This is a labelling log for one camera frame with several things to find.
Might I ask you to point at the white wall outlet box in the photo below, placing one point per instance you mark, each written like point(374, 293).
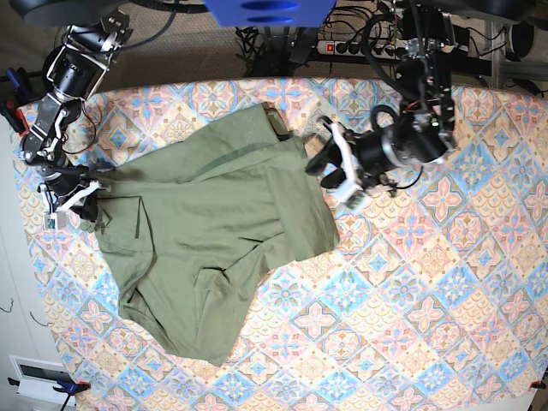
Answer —
point(38, 369)

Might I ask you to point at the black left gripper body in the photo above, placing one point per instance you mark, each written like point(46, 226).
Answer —
point(367, 159)

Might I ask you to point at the colourful patterned tablecloth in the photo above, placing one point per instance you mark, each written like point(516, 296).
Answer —
point(434, 299)

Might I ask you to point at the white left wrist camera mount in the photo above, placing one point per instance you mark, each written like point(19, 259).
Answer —
point(353, 201)

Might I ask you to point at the blue orange clamp lower left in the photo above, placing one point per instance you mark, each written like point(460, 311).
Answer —
point(70, 388)

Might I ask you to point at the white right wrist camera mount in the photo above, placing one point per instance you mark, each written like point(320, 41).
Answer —
point(56, 215)

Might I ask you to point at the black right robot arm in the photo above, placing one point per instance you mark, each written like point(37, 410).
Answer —
point(77, 69)

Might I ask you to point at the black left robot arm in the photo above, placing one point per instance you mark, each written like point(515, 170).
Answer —
point(418, 132)

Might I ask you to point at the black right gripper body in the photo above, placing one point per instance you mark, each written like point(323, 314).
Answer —
point(84, 202)

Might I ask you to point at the olive green t-shirt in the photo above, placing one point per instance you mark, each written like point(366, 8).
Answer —
point(189, 231)

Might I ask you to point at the orange clamp lower right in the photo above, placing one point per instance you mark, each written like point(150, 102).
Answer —
point(538, 385)

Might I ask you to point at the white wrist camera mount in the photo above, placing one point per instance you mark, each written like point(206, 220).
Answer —
point(353, 201)
point(56, 215)

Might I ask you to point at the black cylinder right background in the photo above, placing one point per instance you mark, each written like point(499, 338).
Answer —
point(521, 38)

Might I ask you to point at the white power strip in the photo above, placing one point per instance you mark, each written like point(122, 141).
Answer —
point(345, 49)

